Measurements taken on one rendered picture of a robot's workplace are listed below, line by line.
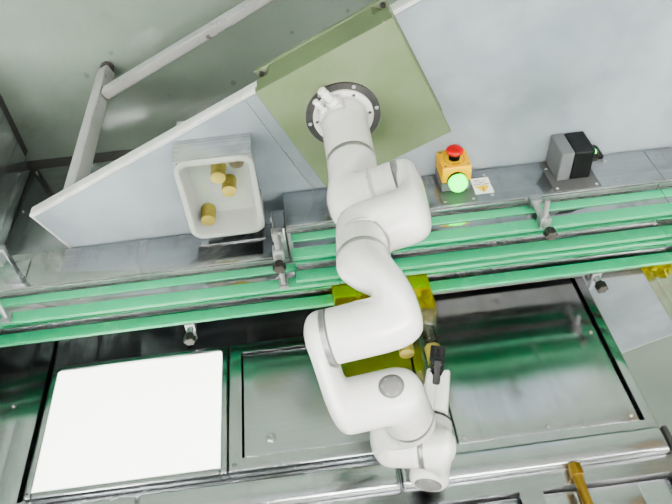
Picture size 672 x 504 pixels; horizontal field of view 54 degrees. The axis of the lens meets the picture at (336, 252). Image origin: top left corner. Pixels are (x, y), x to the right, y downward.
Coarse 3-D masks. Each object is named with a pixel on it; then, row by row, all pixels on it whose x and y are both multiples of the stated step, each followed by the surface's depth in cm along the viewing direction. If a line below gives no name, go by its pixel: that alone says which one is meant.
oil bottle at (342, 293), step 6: (336, 288) 156; (342, 288) 156; (348, 288) 155; (336, 294) 154; (342, 294) 154; (348, 294) 154; (354, 294) 154; (336, 300) 153; (342, 300) 153; (348, 300) 153; (354, 300) 153
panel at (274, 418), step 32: (192, 352) 164; (224, 352) 163; (256, 352) 163; (288, 352) 163; (416, 352) 159; (224, 384) 156; (256, 384) 157; (288, 384) 156; (224, 416) 150; (256, 416) 150; (288, 416) 150; (320, 416) 149; (224, 448) 145; (256, 448) 145; (288, 448) 144; (320, 448) 143; (352, 448) 143; (32, 480) 142; (128, 480) 141; (160, 480) 140; (192, 480) 141
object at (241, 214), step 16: (192, 160) 143; (208, 160) 142; (224, 160) 143; (240, 160) 143; (176, 176) 144; (192, 176) 154; (208, 176) 154; (240, 176) 155; (192, 192) 155; (208, 192) 157; (240, 192) 158; (256, 192) 150; (192, 208) 154; (224, 208) 161; (240, 208) 162; (256, 208) 161; (192, 224) 154; (224, 224) 159; (240, 224) 159; (256, 224) 158
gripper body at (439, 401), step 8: (432, 376) 134; (440, 376) 136; (448, 376) 134; (424, 384) 135; (432, 384) 133; (440, 384) 133; (448, 384) 133; (432, 392) 132; (440, 392) 132; (448, 392) 132; (432, 400) 131; (440, 400) 131; (448, 400) 133; (440, 408) 130; (448, 416) 131
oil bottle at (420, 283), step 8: (408, 280) 156; (416, 280) 156; (424, 280) 156; (416, 288) 154; (424, 288) 154; (416, 296) 152; (424, 296) 152; (432, 296) 152; (424, 304) 151; (432, 304) 151; (424, 312) 149; (432, 312) 149; (424, 320) 149; (432, 320) 149
